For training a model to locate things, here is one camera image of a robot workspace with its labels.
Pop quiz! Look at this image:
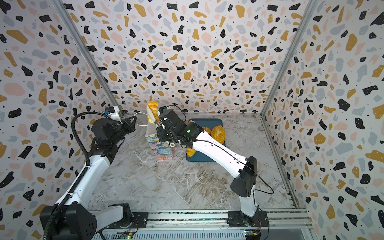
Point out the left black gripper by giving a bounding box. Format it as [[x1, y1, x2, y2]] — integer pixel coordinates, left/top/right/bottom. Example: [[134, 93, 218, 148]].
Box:
[[110, 115, 136, 146]]

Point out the floral paper bag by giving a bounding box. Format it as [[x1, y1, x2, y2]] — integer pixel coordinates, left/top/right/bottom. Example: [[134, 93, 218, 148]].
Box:
[[134, 112, 174, 161]]

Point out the striped croissant bun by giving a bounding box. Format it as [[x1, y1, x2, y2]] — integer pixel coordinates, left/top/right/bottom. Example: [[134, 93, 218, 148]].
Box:
[[186, 147, 197, 158]]

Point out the braided pastry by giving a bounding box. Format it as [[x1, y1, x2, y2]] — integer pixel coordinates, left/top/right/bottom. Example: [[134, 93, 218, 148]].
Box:
[[147, 102, 159, 124]]

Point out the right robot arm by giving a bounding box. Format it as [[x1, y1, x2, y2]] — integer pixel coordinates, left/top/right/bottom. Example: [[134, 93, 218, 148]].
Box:
[[156, 107, 258, 218]]

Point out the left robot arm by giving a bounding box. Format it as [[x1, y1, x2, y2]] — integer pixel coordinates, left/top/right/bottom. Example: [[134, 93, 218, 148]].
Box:
[[40, 114, 137, 240]]

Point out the large round bread loaf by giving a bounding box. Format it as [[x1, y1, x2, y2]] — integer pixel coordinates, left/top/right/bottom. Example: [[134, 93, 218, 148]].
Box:
[[211, 126, 226, 144]]

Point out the small ridged bun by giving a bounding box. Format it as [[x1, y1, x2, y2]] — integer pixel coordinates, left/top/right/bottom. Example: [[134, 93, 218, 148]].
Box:
[[203, 127, 211, 135]]

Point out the teal tray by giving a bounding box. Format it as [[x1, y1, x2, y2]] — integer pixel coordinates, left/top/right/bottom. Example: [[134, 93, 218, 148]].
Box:
[[186, 119, 223, 163]]

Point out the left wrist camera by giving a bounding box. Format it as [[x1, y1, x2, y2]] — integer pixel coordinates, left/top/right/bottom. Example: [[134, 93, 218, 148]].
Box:
[[104, 106, 122, 123]]

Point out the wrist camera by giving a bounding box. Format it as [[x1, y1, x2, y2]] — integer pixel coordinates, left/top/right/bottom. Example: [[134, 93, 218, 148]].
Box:
[[104, 106, 122, 123], [159, 106, 168, 114]]

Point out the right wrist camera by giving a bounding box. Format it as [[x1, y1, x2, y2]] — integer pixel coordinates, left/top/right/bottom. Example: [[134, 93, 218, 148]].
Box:
[[159, 106, 168, 114]]

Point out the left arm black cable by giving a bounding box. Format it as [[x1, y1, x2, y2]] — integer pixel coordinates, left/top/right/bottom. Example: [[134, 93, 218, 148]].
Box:
[[42, 111, 109, 240]]

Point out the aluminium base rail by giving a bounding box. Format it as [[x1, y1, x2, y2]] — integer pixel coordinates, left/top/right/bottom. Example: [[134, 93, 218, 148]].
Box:
[[92, 209, 317, 240]]

